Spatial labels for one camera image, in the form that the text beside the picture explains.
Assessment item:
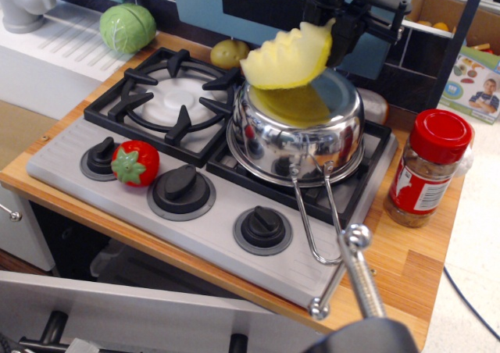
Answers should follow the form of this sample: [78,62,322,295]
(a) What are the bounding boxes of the grey open oven door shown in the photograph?
[1,271,322,352]

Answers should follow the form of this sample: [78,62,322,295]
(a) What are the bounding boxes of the chrome towel rail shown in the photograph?
[308,223,387,321]

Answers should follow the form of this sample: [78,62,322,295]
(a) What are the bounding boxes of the cardboard box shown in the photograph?
[408,0,499,55]

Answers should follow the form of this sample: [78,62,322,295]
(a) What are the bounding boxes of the toy food box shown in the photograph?
[440,46,499,124]

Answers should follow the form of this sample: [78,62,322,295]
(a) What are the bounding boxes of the black stove knob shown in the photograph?
[233,205,293,256]
[147,164,216,222]
[80,137,119,182]

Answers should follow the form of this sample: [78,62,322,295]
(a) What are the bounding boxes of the black burner grate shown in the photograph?
[84,48,243,168]
[206,121,398,225]

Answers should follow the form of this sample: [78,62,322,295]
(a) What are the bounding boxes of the grey toy faucet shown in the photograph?
[1,0,56,34]

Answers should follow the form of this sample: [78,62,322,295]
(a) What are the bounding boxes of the grey toy stove top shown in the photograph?
[25,52,399,309]

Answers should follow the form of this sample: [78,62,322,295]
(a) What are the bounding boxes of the toy potato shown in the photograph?
[210,39,250,70]

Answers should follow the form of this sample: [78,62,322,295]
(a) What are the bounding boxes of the red toy strawberry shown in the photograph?
[111,140,160,187]

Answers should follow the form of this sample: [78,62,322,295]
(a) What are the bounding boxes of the left black burner grate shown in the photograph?
[84,48,243,168]

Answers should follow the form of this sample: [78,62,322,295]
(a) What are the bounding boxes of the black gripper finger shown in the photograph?
[302,0,340,26]
[327,11,370,67]

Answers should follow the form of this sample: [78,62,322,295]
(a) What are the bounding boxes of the green toy cabbage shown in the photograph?
[99,3,156,54]

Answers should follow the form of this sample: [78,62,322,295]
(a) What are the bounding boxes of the white sink drainboard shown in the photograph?
[0,0,138,119]

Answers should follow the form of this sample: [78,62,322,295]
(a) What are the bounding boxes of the middle black stove knob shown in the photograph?
[147,164,216,222]

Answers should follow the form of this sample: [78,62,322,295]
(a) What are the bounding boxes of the yellow sponge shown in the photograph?
[241,18,336,90]

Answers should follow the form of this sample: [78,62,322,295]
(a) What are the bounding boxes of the left black stove knob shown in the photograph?
[80,137,119,182]

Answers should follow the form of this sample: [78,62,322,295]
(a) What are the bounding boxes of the upside-down steel pot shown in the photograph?
[227,70,365,266]

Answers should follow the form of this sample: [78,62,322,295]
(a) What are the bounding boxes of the black cable on floor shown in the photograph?
[443,265,500,342]

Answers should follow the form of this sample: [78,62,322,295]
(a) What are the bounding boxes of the right black burner grate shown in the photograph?
[206,121,398,225]

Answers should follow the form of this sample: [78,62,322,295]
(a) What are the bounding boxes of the red-lidded spice jar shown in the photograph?
[384,109,473,228]

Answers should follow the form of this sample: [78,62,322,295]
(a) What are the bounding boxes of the right black stove knob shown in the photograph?
[233,205,293,256]

